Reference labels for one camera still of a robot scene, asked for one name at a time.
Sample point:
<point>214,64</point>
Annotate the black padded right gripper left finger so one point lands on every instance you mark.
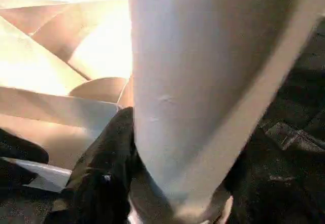
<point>101,178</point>

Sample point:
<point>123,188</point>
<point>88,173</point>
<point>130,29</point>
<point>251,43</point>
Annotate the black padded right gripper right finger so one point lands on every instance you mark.
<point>279,191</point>

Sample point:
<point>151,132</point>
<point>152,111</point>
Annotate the white plastic table leg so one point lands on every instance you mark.
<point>203,69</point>

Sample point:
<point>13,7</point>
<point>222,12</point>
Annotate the black mat cover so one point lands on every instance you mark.
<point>299,94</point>

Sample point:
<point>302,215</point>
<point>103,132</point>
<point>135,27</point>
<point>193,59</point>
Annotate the white plastic table top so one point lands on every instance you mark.
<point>38,56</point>

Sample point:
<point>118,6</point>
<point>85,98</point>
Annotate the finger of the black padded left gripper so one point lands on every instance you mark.
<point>20,145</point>

